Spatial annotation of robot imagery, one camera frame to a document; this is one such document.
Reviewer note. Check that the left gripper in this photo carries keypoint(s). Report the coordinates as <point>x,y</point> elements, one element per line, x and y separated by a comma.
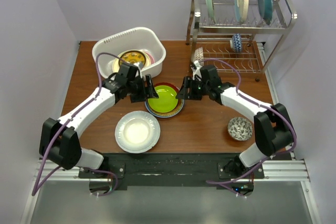
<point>150,92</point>

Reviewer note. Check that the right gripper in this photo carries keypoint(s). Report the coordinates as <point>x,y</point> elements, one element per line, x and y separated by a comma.
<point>189,83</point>

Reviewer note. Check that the lime green plate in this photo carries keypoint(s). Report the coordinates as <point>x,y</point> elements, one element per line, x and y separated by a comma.
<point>166,101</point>

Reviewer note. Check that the pink plate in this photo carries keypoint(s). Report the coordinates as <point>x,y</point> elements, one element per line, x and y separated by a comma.
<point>150,57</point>

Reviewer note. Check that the yellow patterned plate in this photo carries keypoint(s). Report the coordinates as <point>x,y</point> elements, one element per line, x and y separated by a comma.
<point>134,56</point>

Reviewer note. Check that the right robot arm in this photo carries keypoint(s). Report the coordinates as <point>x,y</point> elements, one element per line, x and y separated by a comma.
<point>273,128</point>

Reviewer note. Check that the white plastic bin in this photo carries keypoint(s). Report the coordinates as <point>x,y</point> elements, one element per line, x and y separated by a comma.
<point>139,38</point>

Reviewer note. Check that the red fluted plate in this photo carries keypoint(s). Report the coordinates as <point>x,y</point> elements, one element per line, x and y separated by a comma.
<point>173,86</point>

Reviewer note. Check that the blue rimmed yellow plate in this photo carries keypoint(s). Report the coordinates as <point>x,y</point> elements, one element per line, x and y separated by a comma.
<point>170,114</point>

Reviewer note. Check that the white scalloped plate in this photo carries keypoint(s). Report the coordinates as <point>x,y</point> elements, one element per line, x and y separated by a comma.
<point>137,132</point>

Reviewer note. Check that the patterned bowl in rack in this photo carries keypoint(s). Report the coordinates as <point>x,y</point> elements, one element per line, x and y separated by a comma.
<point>199,56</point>

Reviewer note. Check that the black white floral bowl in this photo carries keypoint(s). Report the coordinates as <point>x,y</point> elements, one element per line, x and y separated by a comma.
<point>240,129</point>

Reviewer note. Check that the blue zigzag cup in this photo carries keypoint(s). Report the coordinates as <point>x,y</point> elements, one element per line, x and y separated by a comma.
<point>236,43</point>

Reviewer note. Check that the steel dish rack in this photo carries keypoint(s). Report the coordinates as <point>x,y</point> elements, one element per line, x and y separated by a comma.
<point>215,38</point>

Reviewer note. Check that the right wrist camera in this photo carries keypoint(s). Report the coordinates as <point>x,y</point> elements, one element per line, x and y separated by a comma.
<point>196,70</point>

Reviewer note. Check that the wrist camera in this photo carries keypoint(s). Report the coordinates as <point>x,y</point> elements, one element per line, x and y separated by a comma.
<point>140,65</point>
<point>196,70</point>

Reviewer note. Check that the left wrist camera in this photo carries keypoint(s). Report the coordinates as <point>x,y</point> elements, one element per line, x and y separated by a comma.
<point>140,65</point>

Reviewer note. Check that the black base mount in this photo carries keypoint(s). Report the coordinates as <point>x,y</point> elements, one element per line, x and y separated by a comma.
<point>180,170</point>

